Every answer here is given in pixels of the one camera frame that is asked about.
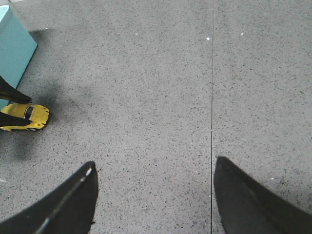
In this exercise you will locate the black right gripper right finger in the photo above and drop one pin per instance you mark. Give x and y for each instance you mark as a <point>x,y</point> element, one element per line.
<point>247,207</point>

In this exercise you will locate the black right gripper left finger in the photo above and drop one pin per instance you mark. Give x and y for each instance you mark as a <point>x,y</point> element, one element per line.
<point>68,209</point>

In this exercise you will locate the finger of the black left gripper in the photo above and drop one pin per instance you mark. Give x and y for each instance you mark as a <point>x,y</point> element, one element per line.
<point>10,120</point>
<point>10,93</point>

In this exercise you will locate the yellow toy beetle car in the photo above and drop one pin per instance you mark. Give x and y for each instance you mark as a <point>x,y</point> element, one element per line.
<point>38,116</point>

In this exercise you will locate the light blue box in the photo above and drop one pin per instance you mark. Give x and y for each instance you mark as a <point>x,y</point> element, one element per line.
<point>16,47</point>

